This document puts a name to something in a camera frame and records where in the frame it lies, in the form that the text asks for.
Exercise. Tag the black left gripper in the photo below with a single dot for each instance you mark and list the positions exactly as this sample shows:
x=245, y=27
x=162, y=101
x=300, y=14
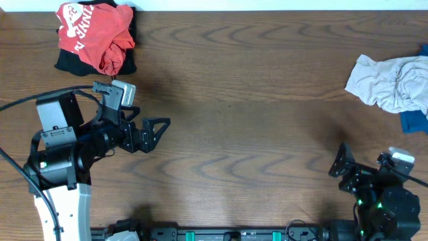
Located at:
x=144, y=142

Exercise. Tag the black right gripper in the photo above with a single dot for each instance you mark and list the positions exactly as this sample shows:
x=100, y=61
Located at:
x=361, y=174

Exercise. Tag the orange red t-shirt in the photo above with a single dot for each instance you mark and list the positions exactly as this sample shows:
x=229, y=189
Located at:
x=98, y=34

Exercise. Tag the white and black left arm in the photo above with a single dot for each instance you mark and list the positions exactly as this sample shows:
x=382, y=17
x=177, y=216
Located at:
x=79, y=130

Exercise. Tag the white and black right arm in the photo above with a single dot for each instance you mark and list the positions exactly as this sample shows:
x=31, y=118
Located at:
x=383, y=208

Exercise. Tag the blue cloth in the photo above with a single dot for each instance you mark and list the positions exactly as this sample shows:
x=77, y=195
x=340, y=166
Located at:
x=413, y=121

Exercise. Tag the folded black shirt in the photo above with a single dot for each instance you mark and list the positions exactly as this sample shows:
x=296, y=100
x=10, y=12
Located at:
x=70, y=63

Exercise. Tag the beige crumpled shirt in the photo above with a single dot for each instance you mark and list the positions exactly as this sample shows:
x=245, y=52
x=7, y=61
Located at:
x=395, y=85

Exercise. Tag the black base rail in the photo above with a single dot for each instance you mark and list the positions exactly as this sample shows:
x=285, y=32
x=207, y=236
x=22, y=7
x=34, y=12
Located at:
x=296, y=230

